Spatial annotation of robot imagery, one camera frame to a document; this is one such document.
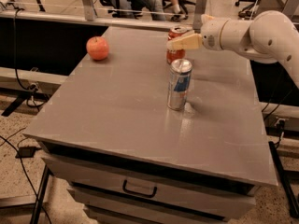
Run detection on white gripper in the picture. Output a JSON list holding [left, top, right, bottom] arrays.
[[166, 14, 230, 51]]

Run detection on red coke can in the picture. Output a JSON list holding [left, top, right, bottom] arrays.
[[166, 25, 188, 64]]

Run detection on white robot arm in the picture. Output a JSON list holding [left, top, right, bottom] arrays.
[[166, 10, 299, 88]]

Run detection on silver blue energy drink can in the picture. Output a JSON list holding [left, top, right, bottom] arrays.
[[167, 59, 192, 110]]

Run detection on standing person legs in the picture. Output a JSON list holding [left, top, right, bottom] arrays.
[[170, 0, 187, 22]]

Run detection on seated person in jeans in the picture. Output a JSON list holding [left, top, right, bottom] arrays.
[[107, 0, 167, 21]]

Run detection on red apple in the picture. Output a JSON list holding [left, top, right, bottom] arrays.
[[86, 36, 109, 61]]

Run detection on grey drawer cabinet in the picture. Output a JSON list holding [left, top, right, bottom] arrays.
[[25, 27, 278, 224]]

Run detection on black power adapter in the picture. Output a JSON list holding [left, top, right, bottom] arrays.
[[16, 147, 39, 159]]

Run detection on black metal table leg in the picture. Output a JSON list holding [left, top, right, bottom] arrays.
[[30, 166, 50, 224]]

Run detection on metal railing post right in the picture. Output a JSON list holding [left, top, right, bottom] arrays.
[[192, 0, 207, 32]]

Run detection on metal railing post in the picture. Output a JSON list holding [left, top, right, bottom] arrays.
[[82, 0, 97, 21], [192, 0, 207, 32]]

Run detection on metal railing post left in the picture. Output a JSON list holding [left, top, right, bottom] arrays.
[[82, 0, 97, 21]]

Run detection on black drawer handle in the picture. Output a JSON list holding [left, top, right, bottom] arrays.
[[122, 180, 158, 199]]

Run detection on black hanging cable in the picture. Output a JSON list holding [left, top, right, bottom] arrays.
[[12, 7, 48, 110]]

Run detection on black floor cable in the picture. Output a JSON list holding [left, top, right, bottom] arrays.
[[0, 127, 53, 224]]

